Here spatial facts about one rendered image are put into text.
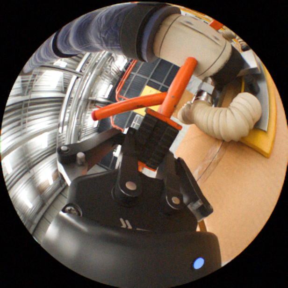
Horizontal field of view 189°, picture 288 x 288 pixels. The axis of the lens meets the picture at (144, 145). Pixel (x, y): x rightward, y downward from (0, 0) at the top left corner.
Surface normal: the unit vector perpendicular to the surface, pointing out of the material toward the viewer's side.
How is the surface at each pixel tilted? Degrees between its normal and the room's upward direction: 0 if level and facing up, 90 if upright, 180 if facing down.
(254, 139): 1
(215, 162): 1
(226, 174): 1
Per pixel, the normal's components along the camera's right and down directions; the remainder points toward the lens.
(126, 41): -0.44, 0.90
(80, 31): 0.01, 0.89
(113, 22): -0.22, 0.83
